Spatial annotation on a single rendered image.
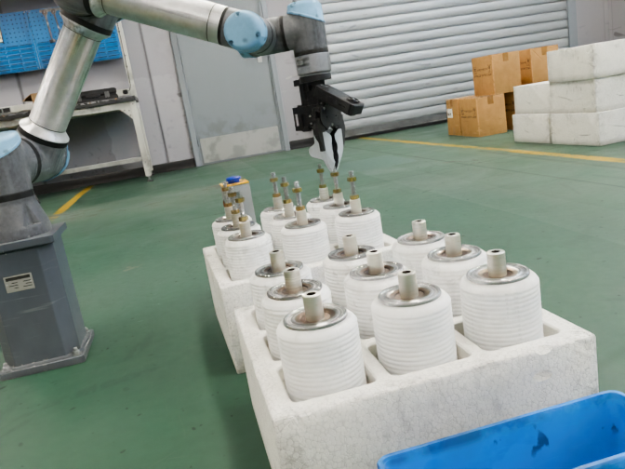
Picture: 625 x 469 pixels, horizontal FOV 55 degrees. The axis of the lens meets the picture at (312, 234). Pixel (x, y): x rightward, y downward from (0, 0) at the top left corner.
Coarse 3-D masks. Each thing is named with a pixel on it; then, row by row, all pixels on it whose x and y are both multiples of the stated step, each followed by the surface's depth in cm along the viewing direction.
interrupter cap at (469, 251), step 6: (462, 246) 88; (468, 246) 87; (474, 246) 86; (432, 252) 87; (438, 252) 87; (444, 252) 87; (462, 252) 86; (468, 252) 85; (474, 252) 84; (480, 252) 83; (432, 258) 84; (438, 258) 84; (444, 258) 83; (450, 258) 83; (456, 258) 83; (462, 258) 82; (468, 258) 82
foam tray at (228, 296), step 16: (384, 240) 128; (208, 256) 141; (384, 256) 120; (208, 272) 143; (224, 272) 123; (320, 272) 117; (224, 288) 113; (240, 288) 114; (224, 304) 114; (240, 304) 114; (224, 320) 121; (224, 336) 134; (240, 352) 116; (240, 368) 117
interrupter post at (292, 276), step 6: (288, 270) 81; (294, 270) 80; (288, 276) 79; (294, 276) 79; (288, 282) 80; (294, 282) 80; (300, 282) 80; (288, 288) 80; (294, 288) 80; (300, 288) 80
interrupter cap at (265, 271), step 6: (270, 264) 95; (288, 264) 93; (294, 264) 92; (300, 264) 92; (258, 270) 93; (264, 270) 92; (270, 270) 93; (258, 276) 90; (264, 276) 89; (270, 276) 89; (276, 276) 88
